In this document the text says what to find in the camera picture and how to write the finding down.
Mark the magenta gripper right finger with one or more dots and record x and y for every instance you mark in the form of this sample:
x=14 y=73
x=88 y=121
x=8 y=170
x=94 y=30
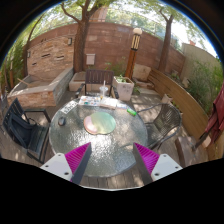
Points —
x=146 y=160

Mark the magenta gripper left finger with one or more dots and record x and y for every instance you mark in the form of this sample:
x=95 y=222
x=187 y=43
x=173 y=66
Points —
x=77 y=160

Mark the dark computer mouse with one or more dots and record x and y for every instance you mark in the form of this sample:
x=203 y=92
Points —
x=61 y=121

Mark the round glass patio table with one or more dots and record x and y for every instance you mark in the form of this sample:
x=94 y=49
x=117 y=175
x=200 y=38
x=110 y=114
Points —
x=111 y=153

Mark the dark wicker chair right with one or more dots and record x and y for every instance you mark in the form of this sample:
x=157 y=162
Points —
x=163 y=122

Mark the green marker pen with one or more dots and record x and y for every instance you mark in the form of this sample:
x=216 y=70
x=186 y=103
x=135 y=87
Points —
x=132 y=112

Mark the black patio chair left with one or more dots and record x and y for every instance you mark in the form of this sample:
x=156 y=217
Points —
x=26 y=132

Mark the open magazine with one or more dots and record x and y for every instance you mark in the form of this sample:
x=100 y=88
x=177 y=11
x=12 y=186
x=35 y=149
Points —
x=89 y=101

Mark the white book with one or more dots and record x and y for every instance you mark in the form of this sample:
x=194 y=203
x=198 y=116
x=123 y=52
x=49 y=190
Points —
x=109 y=102

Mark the curved wooden bench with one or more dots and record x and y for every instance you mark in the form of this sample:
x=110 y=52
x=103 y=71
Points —
x=194 y=118

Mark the clear plastic cup with straw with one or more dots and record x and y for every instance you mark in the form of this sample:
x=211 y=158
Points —
x=103 y=90

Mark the red folded umbrella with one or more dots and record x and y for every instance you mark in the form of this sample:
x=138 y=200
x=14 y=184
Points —
x=215 y=124

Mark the white square planter box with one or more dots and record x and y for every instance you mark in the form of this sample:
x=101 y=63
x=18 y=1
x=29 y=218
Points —
x=124 y=87

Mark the stone raised planter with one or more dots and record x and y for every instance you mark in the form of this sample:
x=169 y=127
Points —
x=42 y=95

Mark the brown wooden chair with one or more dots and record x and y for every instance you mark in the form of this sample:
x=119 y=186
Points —
x=95 y=76

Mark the right tree trunk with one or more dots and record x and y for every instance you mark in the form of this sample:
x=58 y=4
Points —
x=166 y=43

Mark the tree trunk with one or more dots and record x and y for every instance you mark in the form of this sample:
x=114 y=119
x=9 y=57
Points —
x=166 y=43
x=88 y=7

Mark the left tree trunk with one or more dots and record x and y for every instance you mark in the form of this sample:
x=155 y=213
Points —
x=88 y=7

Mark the white wall box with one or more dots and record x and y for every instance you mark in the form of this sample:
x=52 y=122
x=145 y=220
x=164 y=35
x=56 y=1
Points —
x=90 y=59

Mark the wooden lamp post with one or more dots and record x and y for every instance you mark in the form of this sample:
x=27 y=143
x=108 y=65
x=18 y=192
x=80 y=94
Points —
x=133 y=51

